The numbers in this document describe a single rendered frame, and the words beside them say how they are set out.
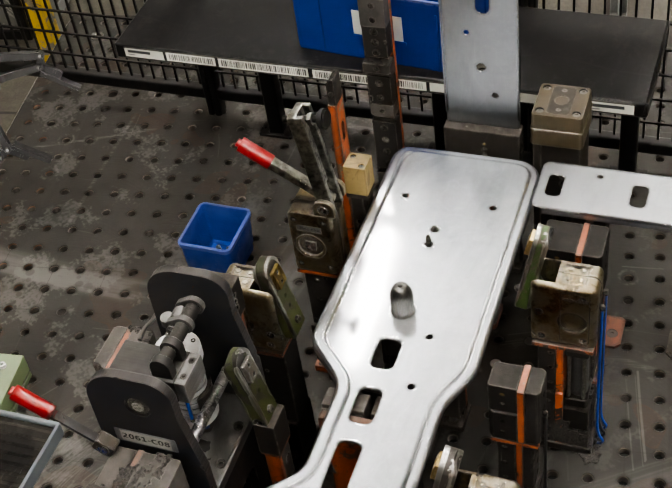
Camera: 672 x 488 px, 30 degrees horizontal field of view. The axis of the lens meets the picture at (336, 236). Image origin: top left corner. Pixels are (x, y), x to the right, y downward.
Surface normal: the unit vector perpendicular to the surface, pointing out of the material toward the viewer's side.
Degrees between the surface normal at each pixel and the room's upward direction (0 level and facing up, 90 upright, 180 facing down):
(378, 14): 90
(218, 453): 0
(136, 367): 0
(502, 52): 90
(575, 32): 0
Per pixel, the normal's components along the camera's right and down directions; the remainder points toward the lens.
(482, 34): -0.32, 0.69
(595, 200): -0.11, -0.71
